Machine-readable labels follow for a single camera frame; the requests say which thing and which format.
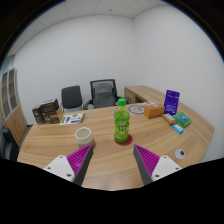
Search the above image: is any small dark brown carton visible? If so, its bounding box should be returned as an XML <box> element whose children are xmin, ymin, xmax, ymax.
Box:
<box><xmin>41</xmin><ymin>108</ymin><xmax>64</xmax><ymax>125</ymax></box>

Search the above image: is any small beige box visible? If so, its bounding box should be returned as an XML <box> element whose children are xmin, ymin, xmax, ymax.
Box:
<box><xmin>161</xmin><ymin>112</ymin><xmax>178</xmax><ymax>126</ymax></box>

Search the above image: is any black leather armchair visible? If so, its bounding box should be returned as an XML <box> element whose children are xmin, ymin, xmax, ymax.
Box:
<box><xmin>0</xmin><ymin>128</ymin><xmax>21</xmax><ymax>162</ymax></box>

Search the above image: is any small blue packet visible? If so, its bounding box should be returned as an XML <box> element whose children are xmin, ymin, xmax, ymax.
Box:
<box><xmin>171</xmin><ymin>123</ymin><xmax>185</xmax><ymax>135</ymax></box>

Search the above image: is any wooden side desk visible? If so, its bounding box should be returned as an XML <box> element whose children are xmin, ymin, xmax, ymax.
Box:
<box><xmin>124</xmin><ymin>85</ymin><xmax>168</xmax><ymax>105</ymax></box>

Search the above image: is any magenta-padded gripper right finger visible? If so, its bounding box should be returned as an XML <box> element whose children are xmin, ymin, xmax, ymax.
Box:
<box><xmin>132</xmin><ymin>144</ymin><xmax>183</xmax><ymax>186</ymax></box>

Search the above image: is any printed sticker sheet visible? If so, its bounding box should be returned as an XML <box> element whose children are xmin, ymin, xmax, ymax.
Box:
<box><xmin>59</xmin><ymin>112</ymin><xmax>86</xmax><ymax>126</ymax></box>

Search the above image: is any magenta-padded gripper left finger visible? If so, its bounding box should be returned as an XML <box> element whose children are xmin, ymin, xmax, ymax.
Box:
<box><xmin>43</xmin><ymin>143</ymin><xmax>95</xmax><ymax>187</ymax></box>

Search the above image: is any black mesh office chair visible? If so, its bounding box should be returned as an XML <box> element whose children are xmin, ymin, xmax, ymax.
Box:
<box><xmin>83</xmin><ymin>78</ymin><xmax>124</xmax><ymax>110</ymax></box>

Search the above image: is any grey padded office chair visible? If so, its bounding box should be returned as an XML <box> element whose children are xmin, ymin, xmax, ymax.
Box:
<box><xmin>59</xmin><ymin>85</ymin><xmax>85</xmax><ymax>114</ymax></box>

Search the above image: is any green drink bottle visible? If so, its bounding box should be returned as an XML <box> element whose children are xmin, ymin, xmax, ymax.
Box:
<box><xmin>113</xmin><ymin>98</ymin><xmax>131</xmax><ymax>144</ymax></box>

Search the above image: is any white and brown mug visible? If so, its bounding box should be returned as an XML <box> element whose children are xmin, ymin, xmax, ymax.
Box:
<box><xmin>74</xmin><ymin>126</ymin><xmax>96</xmax><ymax>150</ymax></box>

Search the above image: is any flat round red coaster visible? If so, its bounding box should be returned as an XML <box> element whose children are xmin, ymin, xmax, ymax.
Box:
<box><xmin>114</xmin><ymin>133</ymin><xmax>133</xmax><ymax>147</ymax></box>

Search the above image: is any wooden shelf cabinet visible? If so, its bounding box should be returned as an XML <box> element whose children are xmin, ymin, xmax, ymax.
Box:
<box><xmin>0</xmin><ymin>68</ymin><xmax>28</xmax><ymax>138</ymax></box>

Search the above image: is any green flat packet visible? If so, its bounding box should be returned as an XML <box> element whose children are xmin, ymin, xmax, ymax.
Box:
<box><xmin>172</xmin><ymin>111</ymin><xmax>193</xmax><ymax>129</ymax></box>

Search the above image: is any black striped carton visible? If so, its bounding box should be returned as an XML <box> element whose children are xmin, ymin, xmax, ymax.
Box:
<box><xmin>39</xmin><ymin>98</ymin><xmax>60</xmax><ymax>114</ymax></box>

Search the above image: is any orange cardboard box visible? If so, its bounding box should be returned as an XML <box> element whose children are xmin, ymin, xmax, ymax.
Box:
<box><xmin>143</xmin><ymin>104</ymin><xmax>166</xmax><ymax>120</ymax></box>

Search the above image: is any round table cable grommet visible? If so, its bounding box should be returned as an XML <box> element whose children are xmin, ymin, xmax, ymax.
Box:
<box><xmin>174</xmin><ymin>148</ymin><xmax>187</xmax><ymax>160</ymax></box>

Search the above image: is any purple upright package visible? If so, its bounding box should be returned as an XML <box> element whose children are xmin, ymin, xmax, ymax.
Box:
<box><xmin>163</xmin><ymin>89</ymin><xmax>181</xmax><ymax>116</ymax></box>

